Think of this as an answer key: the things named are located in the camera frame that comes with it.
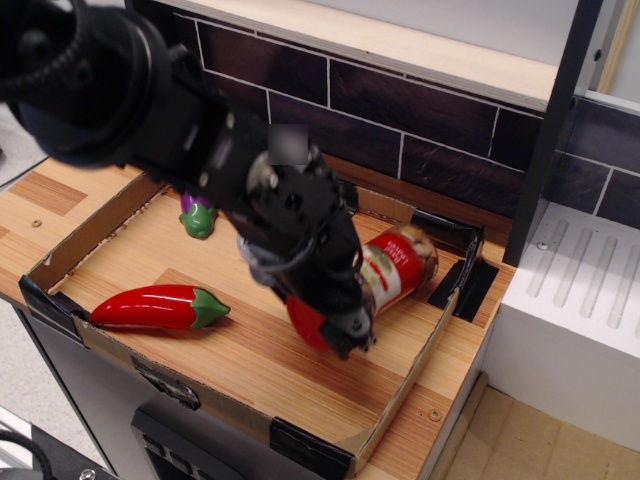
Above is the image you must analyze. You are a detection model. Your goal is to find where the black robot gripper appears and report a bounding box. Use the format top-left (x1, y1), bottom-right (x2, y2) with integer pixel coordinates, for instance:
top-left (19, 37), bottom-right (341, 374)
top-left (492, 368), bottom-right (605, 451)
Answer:
top-left (199, 113), bottom-right (377, 360)

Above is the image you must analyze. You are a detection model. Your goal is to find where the red lid basil spice bottle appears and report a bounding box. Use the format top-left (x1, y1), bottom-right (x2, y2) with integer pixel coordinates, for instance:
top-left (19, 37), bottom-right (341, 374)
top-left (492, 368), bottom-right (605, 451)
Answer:
top-left (286, 224), bottom-right (439, 351)

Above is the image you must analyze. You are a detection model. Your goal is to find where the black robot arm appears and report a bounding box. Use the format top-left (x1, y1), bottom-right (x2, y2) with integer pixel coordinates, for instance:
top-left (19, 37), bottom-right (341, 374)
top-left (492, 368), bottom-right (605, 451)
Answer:
top-left (1, 1), bottom-right (375, 357)

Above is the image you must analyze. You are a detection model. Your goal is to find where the taped cardboard fence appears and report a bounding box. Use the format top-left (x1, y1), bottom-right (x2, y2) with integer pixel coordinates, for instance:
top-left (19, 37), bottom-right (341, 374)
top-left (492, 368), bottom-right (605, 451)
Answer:
top-left (20, 176), bottom-right (509, 479)

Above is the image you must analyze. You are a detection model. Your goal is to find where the brass screw front right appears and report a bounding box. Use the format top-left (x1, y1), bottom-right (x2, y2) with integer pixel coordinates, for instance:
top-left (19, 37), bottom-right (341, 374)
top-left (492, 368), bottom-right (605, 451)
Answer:
top-left (428, 409), bottom-right (442, 422)

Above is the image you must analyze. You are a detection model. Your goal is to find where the purple toy eggplant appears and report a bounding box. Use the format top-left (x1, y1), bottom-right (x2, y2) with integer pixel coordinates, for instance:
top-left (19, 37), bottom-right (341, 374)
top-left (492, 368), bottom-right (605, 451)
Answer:
top-left (179, 192), bottom-right (218, 240)

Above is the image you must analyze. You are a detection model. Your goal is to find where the red toy chili pepper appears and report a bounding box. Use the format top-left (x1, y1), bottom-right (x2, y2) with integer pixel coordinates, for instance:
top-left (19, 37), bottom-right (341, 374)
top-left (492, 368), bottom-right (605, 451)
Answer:
top-left (89, 284), bottom-right (230, 330)

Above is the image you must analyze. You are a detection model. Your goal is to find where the black oven control panel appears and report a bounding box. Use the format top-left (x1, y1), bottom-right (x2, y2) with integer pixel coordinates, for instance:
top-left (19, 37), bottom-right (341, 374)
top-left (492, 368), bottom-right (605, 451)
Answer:
top-left (130, 409), bottom-right (244, 480)

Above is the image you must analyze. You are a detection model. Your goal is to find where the white ridged drainboard counter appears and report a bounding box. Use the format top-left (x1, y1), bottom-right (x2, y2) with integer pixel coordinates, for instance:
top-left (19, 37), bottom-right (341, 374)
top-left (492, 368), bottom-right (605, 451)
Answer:
top-left (483, 204), bottom-right (639, 450)

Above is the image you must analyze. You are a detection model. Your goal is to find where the light wooden shelf board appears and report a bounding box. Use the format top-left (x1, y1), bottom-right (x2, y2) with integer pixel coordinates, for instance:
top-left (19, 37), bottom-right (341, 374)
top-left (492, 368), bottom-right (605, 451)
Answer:
top-left (168, 1), bottom-right (558, 112)

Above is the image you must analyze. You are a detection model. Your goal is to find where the black vertical shelf post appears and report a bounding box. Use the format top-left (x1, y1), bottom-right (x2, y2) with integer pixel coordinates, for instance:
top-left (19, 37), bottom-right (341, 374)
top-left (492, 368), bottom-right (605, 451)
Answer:
top-left (503, 1), bottom-right (603, 267)

